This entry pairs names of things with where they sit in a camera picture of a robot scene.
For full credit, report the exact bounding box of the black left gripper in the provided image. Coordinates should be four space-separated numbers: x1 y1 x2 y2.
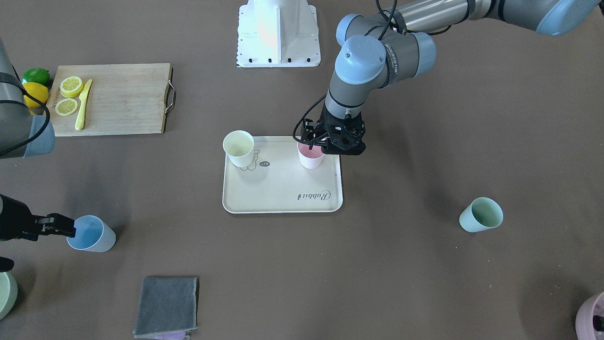
301 106 366 155

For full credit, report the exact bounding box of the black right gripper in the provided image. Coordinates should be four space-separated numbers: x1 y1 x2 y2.
0 195 76 272

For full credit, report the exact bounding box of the pink cup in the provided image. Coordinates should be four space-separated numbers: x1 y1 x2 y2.
296 142 324 169

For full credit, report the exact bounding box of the blue cup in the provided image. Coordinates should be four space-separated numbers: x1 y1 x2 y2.
66 215 116 253

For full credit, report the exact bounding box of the cream cup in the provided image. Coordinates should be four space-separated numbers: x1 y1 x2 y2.
222 130 254 168

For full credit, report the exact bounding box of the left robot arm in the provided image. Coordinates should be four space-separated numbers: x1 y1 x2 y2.
293 0 603 155

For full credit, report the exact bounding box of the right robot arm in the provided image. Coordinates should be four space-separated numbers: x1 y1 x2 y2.
0 44 77 241

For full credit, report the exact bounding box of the cream rabbit tray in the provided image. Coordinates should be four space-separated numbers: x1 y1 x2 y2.
222 136 344 214

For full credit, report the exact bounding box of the light green bowl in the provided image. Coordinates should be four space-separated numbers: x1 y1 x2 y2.
0 272 18 319

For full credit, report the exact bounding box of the yellow plastic knife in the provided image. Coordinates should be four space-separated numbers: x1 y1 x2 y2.
74 79 93 131

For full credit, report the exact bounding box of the lemon half slice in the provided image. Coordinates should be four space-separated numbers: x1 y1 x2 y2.
60 76 84 98
54 98 78 117

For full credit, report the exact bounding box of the whole yellow lemon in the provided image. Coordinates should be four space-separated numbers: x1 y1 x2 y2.
22 82 49 109

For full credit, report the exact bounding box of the grey folded cloth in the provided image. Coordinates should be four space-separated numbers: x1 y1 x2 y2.
133 276 198 340

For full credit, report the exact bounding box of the green lime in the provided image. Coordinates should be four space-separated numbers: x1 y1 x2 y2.
22 68 50 86

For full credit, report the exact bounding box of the wooden cutting board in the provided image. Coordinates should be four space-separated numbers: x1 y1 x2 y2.
47 64 175 137

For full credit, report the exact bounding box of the green cup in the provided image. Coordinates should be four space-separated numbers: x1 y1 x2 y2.
459 196 504 233

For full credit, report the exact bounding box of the pink bowl with ice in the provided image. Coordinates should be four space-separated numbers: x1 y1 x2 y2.
575 292 604 340

